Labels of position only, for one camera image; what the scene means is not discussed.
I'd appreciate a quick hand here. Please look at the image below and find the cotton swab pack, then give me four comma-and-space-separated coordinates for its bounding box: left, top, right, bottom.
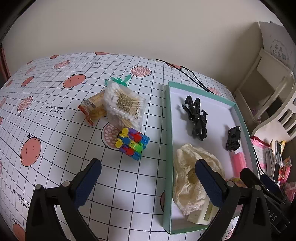
103, 81, 147, 131

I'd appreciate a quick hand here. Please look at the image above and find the cream lace scrunchie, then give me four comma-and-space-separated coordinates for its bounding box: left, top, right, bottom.
173, 143, 225, 215

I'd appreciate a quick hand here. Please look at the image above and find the colourful building block toy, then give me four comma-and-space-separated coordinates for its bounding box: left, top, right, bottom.
115, 127, 150, 161

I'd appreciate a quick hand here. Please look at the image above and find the black toy hand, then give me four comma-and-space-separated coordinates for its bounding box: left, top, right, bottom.
182, 95, 208, 141

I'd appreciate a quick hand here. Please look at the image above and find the black toy car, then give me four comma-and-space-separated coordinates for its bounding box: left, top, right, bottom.
225, 126, 241, 152

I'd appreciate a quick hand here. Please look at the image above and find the green plastic figure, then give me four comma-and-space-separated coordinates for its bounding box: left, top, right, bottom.
105, 74, 131, 87

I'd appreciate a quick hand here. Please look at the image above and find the smartphone on white stand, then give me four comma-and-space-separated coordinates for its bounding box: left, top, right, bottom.
265, 141, 285, 182

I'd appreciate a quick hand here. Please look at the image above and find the pink hair roller clip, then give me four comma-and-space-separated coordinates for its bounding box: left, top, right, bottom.
230, 152, 247, 177

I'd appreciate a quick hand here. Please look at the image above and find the fruit pattern grid tablecloth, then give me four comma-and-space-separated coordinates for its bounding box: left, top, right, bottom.
1, 52, 233, 240

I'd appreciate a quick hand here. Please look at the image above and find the black cable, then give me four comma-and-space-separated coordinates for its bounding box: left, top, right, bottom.
157, 59, 265, 174

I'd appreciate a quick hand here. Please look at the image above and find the white bed frame shelf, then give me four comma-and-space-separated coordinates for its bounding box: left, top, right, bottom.
233, 21, 296, 137

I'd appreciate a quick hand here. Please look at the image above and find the pink white crochet mat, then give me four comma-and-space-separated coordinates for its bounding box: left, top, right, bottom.
251, 136, 271, 172

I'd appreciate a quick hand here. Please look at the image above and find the cream hair claw clip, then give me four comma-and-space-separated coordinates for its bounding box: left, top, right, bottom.
187, 198, 219, 225

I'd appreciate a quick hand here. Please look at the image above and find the teal rimmed white tray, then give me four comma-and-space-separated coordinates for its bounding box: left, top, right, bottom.
163, 81, 258, 235

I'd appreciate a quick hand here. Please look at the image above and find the cracker snack packet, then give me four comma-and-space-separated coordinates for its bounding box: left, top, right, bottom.
78, 91, 107, 126

